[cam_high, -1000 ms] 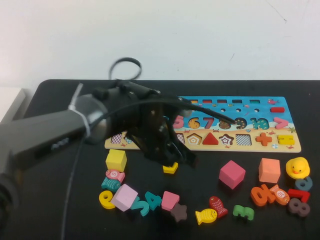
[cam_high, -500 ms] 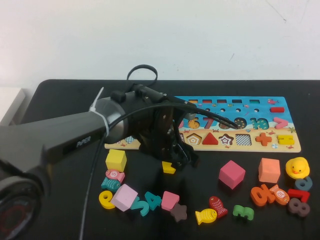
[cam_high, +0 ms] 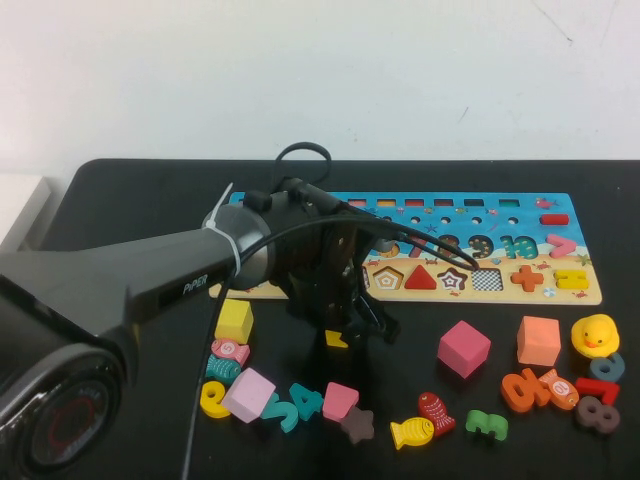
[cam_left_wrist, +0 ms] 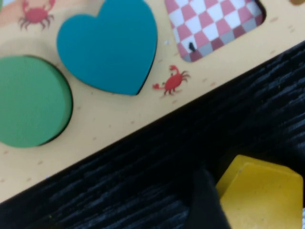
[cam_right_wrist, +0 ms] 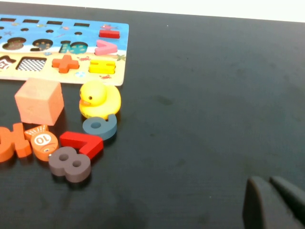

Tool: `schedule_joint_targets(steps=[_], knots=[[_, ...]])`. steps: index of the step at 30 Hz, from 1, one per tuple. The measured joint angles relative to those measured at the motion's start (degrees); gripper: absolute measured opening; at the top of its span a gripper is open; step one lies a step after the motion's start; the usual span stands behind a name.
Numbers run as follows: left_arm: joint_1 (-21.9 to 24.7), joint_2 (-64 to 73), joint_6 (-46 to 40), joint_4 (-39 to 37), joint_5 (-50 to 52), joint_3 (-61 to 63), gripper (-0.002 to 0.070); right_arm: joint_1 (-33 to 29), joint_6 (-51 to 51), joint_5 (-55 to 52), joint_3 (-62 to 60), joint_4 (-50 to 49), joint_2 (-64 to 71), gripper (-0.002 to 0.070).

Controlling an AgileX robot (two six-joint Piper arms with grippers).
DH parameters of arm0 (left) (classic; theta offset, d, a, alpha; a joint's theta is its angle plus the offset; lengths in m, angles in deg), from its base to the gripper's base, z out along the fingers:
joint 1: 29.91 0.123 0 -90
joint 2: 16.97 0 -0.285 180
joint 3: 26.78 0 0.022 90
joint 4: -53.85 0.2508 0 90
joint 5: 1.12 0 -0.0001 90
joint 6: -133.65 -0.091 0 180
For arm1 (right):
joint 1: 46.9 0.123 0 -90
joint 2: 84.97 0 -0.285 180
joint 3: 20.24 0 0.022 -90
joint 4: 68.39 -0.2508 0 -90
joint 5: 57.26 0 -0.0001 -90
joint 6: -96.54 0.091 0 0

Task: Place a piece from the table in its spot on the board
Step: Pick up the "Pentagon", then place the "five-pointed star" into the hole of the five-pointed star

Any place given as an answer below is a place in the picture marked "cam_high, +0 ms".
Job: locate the light pink cube block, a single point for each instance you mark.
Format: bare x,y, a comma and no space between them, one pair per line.
247,395

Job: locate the red number seven piece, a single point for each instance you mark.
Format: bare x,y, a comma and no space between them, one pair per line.
595,386

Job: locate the orange fish with ten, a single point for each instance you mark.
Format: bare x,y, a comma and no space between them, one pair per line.
560,387

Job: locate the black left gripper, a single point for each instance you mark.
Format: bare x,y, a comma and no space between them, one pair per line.
320,255

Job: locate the orange plus sign piece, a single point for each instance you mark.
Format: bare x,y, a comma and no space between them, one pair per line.
530,278

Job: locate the yellow pentagon puzzle piece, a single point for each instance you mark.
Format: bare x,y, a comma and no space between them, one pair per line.
332,337

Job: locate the magenta cube block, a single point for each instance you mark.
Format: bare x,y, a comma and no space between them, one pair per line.
462,350

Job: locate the grey-blue number piece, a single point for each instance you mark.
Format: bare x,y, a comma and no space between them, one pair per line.
617,367

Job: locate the orange number piece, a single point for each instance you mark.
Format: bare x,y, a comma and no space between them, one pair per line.
512,390

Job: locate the white shelf ledge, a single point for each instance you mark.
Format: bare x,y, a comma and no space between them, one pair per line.
20,210

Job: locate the green number three piece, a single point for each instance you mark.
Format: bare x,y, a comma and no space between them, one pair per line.
475,422

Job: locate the yellow equals sign piece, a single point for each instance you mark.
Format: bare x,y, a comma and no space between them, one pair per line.
574,280

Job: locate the brown number eight piece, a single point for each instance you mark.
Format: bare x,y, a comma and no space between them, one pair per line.
580,415

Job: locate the salmon cube block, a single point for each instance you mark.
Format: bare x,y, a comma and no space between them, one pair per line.
537,340

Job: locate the white zip tie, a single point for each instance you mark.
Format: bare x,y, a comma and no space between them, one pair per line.
227,235

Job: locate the pink trapezoid puzzle piece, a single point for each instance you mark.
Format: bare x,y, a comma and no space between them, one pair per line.
340,400

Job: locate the yellow wooden fish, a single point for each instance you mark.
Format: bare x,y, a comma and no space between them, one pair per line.
412,431

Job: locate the teal striped wooden fish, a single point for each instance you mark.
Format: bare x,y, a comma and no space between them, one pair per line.
222,369

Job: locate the yellow number six piece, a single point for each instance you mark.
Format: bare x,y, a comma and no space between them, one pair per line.
210,402

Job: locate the teal number five piece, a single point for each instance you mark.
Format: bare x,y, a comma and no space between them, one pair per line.
287,420

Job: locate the brown star puzzle piece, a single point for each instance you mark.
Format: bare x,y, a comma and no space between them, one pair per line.
359,425

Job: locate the red triangle puzzle piece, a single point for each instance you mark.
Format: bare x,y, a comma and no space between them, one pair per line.
421,281

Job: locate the yellow rubber duck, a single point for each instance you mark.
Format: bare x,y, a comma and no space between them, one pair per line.
595,330

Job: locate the yellow cube block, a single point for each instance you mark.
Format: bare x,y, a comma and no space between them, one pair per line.
234,320

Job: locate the pink fish with five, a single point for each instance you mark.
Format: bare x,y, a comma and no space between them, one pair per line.
230,350

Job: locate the teal number four piece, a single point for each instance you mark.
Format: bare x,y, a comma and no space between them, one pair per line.
305,400

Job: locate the red wooden fish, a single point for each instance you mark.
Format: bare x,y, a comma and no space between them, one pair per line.
437,412

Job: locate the blue wooden number puzzle board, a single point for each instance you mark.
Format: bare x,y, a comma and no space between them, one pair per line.
525,210

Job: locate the red minus sign piece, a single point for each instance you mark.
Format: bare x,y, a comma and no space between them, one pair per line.
555,220

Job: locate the pink greater-than sign piece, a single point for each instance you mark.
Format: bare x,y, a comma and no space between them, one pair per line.
567,246

